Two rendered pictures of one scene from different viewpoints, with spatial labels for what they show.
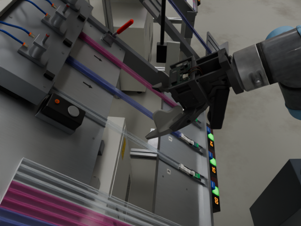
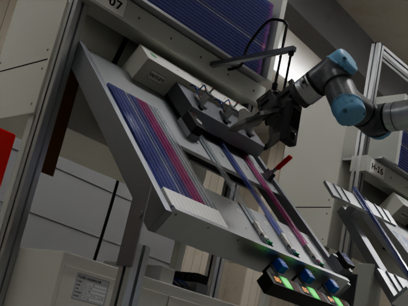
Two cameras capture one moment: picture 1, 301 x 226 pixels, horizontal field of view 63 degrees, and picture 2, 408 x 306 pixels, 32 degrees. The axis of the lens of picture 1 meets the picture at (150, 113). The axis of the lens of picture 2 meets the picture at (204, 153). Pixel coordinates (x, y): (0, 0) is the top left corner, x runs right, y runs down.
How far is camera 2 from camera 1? 185 cm
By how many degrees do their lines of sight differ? 75
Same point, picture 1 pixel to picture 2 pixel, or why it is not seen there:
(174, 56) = (365, 285)
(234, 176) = not seen: outside the picture
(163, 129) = (241, 120)
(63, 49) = (220, 119)
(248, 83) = (297, 84)
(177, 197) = (229, 213)
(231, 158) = not seen: outside the picture
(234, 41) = not seen: outside the picture
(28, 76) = (190, 99)
